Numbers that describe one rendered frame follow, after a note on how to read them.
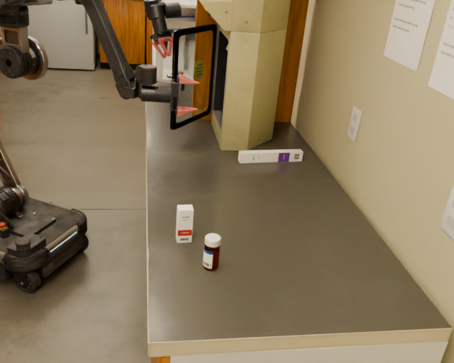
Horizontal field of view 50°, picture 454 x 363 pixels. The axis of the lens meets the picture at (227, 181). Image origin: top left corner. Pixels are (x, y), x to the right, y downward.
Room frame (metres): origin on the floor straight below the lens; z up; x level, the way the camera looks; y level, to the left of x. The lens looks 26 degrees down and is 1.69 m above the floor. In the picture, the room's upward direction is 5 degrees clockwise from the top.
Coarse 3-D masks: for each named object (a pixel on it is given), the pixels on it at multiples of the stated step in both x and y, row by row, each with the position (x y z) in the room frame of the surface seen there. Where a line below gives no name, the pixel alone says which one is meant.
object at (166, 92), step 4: (172, 80) 1.71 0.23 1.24; (172, 84) 1.67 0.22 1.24; (156, 88) 1.68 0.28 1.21; (160, 88) 1.68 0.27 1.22; (164, 88) 1.68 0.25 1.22; (168, 88) 1.69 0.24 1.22; (172, 88) 1.67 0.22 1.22; (156, 92) 1.66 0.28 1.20; (160, 92) 1.67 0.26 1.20; (164, 92) 1.67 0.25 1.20; (168, 92) 1.67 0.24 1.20; (172, 92) 1.67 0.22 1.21; (160, 96) 1.66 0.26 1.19; (164, 96) 1.67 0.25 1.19; (168, 96) 1.67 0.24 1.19; (172, 96) 1.67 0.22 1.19; (156, 100) 1.67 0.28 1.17; (160, 100) 1.67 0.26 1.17; (164, 100) 1.67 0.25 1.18; (168, 100) 1.67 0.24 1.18; (172, 100) 1.67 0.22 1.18; (172, 104) 1.67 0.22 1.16; (172, 108) 1.67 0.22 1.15
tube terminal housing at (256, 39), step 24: (240, 0) 1.83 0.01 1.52; (264, 0) 1.85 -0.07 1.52; (288, 0) 2.00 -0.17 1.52; (240, 24) 1.83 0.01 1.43; (264, 24) 1.87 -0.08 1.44; (240, 48) 1.83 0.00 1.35; (264, 48) 1.88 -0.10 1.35; (240, 72) 1.84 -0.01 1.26; (264, 72) 1.90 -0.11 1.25; (240, 96) 1.84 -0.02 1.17; (264, 96) 1.92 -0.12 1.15; (216, 120) 1.99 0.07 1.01; (240, 120) 1.84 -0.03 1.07; (264, 120) 1.94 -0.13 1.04; (240, 144) 1.84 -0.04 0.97
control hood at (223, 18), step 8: (200, 0) 1.82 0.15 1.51; (208, 0) 1.81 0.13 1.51; (216, 0) 1.84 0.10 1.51; (224, 0) 1.86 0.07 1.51; (208, 8) 1.81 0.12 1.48; (216, 8) 1.81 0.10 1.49; (224, 8) 1.82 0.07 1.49; (232, 8) 1.83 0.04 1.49; (216, 16) 1.81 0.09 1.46; (224, 16) 1.82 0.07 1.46; (224, 24) 1.82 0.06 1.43
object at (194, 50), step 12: (192, 36) 1.96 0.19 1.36; (204, 36) 2.04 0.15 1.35; (180, 48) 1.89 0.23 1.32; (192, 48) 1.97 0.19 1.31; (204, 48) 2.05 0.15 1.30; (180, 60) 1.89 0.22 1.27; (192, 60) 1.97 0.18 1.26; (204, 60) 2.05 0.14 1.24; (180, 72) 1.90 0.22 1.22; (192, 72) 1.98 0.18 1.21; (204, 72) 2.06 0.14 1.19; (180, 84) 1.90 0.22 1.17; (192, 84) 1.98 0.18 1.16; (204, 84) 2.06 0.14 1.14; (180, 96) 1.90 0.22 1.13; (192, 96) 1.99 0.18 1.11; (204, 96) 2.07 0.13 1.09; (204, 108) 2.07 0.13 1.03; (180, 120) 1.91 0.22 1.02
